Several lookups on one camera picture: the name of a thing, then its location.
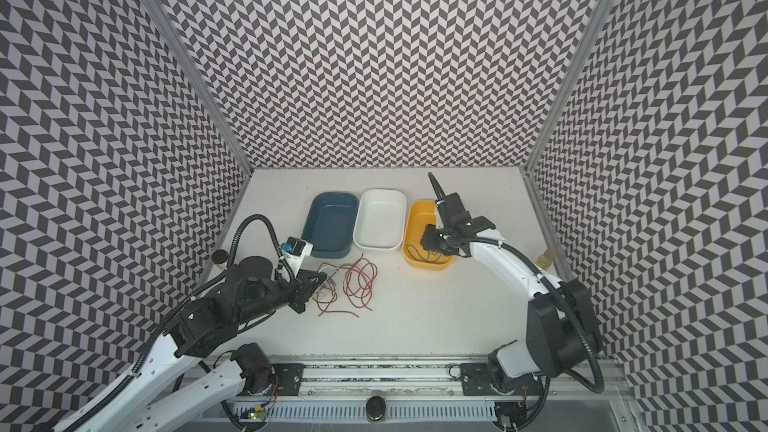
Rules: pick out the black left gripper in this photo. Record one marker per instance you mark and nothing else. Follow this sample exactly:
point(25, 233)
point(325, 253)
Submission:
point(304, 288)

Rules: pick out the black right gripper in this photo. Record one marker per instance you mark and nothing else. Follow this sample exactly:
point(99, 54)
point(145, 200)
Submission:
point(450, 209)

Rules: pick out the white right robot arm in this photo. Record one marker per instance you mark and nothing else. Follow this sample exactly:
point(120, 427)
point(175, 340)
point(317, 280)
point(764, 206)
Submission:
point(561, 335)

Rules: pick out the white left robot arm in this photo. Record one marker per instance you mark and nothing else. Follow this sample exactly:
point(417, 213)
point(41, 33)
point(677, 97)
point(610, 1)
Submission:
point(261, 276)

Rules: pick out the yellow plastic bin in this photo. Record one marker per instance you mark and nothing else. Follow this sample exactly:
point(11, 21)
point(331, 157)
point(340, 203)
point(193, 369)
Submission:
point(422, 212)

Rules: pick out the teal plastic bin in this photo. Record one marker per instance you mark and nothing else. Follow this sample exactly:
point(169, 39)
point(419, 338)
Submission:
point(330, 224)

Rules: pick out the white plastic bin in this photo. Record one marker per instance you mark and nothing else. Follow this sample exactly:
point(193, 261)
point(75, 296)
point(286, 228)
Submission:
point(381, 220)

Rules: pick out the black lid spice jar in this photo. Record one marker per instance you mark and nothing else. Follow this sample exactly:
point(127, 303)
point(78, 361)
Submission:
point(220, 257)

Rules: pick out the yellow liquid bottle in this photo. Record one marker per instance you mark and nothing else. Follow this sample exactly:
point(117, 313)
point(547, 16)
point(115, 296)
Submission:
point(546, 260)

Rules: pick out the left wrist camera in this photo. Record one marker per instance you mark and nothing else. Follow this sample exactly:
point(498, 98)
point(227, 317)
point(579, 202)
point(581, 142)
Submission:
point(295, 251)

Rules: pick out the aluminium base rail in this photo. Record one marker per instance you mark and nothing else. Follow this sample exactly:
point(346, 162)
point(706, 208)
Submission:
point(426, 393)

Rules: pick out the black knob on rail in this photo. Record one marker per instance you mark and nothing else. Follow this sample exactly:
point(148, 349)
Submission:
point(376, 409)

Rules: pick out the aluminium corner post right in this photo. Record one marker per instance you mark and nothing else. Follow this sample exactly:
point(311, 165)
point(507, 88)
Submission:
point(574, 71)

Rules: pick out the aluminium corner post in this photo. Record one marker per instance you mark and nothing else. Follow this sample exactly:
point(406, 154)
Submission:
point(169, 33)
point(574, 71)

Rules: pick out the aluminium corner post left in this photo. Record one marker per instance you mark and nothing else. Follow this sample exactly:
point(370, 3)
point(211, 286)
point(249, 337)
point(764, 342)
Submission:
point(169, 33)

